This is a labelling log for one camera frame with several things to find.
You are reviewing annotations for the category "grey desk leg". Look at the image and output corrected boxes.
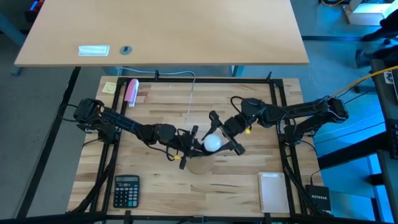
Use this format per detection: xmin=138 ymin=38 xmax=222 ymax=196
xmin=0 ymin=14 xmax=27 ymax=78

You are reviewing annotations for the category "white spiral notebook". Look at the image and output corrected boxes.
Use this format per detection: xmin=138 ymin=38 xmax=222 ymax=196
xmin=257 ymin=172 xmax=290 ymax=214

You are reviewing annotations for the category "person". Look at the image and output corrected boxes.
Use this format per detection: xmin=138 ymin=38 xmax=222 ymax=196
xmin=355 ymin=11 xmax=398 ymax=68

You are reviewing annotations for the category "black rig cross beam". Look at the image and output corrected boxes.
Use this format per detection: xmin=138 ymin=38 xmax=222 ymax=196
xmin=317 ymin=132 xmax=389 ymax=170

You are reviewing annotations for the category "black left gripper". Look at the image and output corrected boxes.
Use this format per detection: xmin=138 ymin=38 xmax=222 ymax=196
xmin=174 ymin=125 xmax=216 ymax=171

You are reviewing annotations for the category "light wooden desk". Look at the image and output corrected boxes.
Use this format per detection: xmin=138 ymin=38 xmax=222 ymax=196
xmin=14 ymin=0 xmax=310 ymax=68

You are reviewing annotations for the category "dark device with lights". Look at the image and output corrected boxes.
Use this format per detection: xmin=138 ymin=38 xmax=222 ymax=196
xmin=24 ymin=0 xmax=46 ymax=22

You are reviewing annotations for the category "yellow cable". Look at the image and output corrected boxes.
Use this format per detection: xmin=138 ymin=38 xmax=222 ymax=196
xmin=331 ymin=65 xmax=398 ymax=99

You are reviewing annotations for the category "white lamp cord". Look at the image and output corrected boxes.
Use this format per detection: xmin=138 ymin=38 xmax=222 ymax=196
xmin=117 ymin=66 xmax=197 ymax=124

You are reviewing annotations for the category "black rig stand leg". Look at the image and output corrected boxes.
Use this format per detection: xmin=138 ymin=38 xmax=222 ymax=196
xmin=17 ymin=67 xmax=81 ymax=218

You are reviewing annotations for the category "round wooden lamp base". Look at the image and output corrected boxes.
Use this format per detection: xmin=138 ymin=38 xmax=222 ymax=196
xmin=185 ymin=154 xmax=216 ymax=175

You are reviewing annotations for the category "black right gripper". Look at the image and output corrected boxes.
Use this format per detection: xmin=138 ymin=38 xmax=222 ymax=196
xmin=201 ymin=110 xmax=249 ymax=156

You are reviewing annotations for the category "pink white stapler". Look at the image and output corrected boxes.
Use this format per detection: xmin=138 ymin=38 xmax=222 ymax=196
xmin=123 ymin=78 xmax=140 ymax=108

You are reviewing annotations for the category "black calculator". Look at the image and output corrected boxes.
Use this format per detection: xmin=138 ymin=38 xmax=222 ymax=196
xmin=113 ymin=174 xmax=141 ymax=208

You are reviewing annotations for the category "black floor cable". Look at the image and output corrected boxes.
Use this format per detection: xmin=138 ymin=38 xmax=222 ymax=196
xmin=343 ymin=90 xmax=373 ymax=105
xmin=313 ymin=121 xmax=386 ymax=138

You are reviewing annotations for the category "white lightbulb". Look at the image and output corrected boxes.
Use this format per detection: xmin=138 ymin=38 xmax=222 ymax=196
xmin=203 ymin=133 xmax=223 ymax=152

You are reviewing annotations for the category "white box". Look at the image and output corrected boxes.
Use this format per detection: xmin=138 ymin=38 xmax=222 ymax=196
xmin=343 ymin=0 xmax=398 ymax=26

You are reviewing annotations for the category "black aluminium table frame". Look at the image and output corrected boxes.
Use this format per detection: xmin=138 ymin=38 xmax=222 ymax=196
xmin=67 ymin=70 xmax=335 ymax=218

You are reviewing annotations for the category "black Netgear network switch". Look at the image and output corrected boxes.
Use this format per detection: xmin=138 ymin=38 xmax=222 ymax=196
xmin=305 ymin=184 xmax=332 ymax=212

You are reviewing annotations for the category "black rig base beam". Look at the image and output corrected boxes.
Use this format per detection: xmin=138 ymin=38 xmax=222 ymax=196
xmin=0 ymin=213 xmax=398 ymax=224

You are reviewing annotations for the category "yellow sticky note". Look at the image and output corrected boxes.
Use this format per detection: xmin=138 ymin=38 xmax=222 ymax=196
xmin=101 ymin=82 xmax=118 ymax=95

